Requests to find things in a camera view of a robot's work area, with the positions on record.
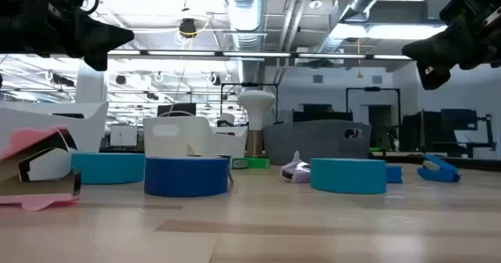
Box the dark blue tape roll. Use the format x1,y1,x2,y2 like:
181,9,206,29
143,156,229,198

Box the black ceiling device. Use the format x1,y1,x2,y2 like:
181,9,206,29
178,17,198,39

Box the white bulb table lamp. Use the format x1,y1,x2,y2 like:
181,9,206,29
237,89,276,157

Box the black background stand frame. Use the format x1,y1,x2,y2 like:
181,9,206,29
345,86,402,139
220,81,279,126

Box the long ceiling light strip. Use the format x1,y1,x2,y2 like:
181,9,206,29
107,49,414,62

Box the green stapler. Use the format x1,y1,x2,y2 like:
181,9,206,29
231,157,272,170

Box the silver vertical ventilation duct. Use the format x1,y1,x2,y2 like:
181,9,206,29
224,0,268,85

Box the white plastic bin with tag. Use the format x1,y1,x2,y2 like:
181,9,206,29
142,115,249,159

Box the teal tape roll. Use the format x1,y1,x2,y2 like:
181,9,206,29
310,157,387,195
71,152,146,186

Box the black background monitor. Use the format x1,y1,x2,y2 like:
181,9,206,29
157,103,197,118

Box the white cabinet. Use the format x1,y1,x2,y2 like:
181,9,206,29
109,124,139,148

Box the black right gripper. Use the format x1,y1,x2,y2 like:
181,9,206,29
401,0,501,92

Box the plain white plastic bin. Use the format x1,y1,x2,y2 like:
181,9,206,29
0,100,110,182

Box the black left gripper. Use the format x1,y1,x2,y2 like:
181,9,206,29
0,0,135,72

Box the dark plastic bin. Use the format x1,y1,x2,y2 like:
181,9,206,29
262,119,372,167

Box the pink staple remover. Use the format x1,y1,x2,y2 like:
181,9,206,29
0,124,82,212

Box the dark background workstation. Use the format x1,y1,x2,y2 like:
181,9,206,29
401,108,497,159

